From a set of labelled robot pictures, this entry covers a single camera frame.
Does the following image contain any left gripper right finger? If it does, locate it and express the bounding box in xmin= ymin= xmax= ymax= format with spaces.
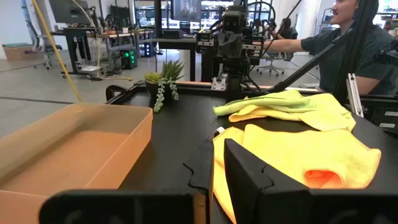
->
xmin=223 ymin=138 xmax=398 ymax=224

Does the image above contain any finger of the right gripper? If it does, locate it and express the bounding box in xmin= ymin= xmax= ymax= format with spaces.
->
xmin=216 ymin=32 xmax=231 ymax=58
xmin=238 ymin=33 xmax=251 ymax=60

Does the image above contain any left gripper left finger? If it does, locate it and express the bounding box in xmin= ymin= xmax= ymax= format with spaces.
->
xmin=39 ymin=136 xmax=215 ymax=224

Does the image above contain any orange microfiber towel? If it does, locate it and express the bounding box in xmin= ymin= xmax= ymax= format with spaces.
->
xmin=212 ymin=123 xmax=382 ymax=224

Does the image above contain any green microfiber towel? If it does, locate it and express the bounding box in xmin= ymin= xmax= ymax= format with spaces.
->
xmin=213 ymin=89 xmax=318 ymax=117

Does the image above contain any yellow microfiber towel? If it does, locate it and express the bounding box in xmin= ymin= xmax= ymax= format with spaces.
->
xmin=228 ymin=92 xmax=357 ymax=132

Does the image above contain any office chair with white base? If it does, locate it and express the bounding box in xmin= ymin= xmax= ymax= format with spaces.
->
xmin=255 ymin=27 xmax=295 ymax=78

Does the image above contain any artificial succulent in pot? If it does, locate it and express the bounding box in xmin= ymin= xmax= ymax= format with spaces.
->
xmin=144 ymin=59 xmax=187 ymax=113

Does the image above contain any dark computer monitor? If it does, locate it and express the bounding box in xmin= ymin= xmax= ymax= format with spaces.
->
xmin=48 ymin=0 xmax=93 ymax=26
xmin=170 ymin=0 xmax=203 ymax=23

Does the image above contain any person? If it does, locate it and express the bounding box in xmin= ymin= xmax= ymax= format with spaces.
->
xmin=269 ymin=17 xmax=299 ymax=41
xmin=263 ymin=0 xmax=398 ymax=96

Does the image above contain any computer tower with green lights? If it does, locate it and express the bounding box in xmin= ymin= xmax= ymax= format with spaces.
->
xmin=120 ymin=49 xmax=139 ymax=70

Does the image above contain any orange plastic bin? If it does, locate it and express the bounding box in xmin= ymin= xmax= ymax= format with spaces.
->
xmin=0 ymin=102 xmax=154 ymax=224

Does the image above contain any wooden top desk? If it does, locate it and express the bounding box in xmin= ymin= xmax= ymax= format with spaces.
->
xmin=93 ymin=29 xmax=155 ymax=74

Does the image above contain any black standing desk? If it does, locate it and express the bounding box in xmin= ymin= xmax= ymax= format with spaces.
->
xmin=49 ymin=26 xmax=105 ymax=78

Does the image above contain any grey office chair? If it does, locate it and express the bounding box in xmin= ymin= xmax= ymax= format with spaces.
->
xmin=20 ymin=0 xmax=63 ymax=70

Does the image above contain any cardboard box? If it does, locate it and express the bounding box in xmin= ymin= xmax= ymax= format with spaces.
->
xmin=1 ymin=42 xmax=44 ymax=62

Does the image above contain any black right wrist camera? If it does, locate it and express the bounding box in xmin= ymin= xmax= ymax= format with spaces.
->
xmin=222 ymin=11 xmax=248 ymax=34

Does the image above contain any black diagonal frame strut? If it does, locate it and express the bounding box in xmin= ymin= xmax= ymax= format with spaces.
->
xmin=264 ymin=27 xmax=355 ymax=95

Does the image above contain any black frame handle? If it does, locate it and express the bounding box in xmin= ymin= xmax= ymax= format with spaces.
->
xmin=104 ymin=83 xmax=133 ymax=102

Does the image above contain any black vertical frame post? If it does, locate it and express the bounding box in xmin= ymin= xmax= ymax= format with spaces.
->
xmin=332 ymin=0 xmax=379 ymax=105

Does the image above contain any silver aluminium bracket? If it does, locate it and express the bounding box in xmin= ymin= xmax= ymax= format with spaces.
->
xmin=346 ymin=73 xmax=364 ymax=118

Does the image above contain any yellow hanging cable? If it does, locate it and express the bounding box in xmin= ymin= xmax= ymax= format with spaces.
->
xmin=30 ymin=0 xmax=83 ymax=103

